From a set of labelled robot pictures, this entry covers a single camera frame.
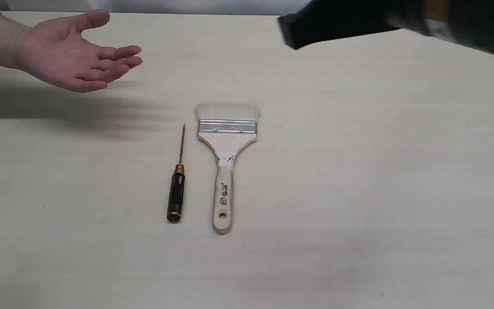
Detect open bare human hand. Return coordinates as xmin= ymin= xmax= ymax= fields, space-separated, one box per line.
xmin=11 ymin=9 xmax=143 ymax=93

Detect wide wooden paint brush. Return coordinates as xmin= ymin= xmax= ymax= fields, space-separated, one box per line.
xmin=195 ymin=103 xmax=260 ymax=236

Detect black gold precision screwdriver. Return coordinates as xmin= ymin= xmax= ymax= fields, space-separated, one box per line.
xmin=166 ymin=124 xmax=186 ymax=224

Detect dark grey Piper robot arm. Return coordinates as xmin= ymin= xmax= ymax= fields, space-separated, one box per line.
xmin=277 ymin=0 xmax=494 ymax=55

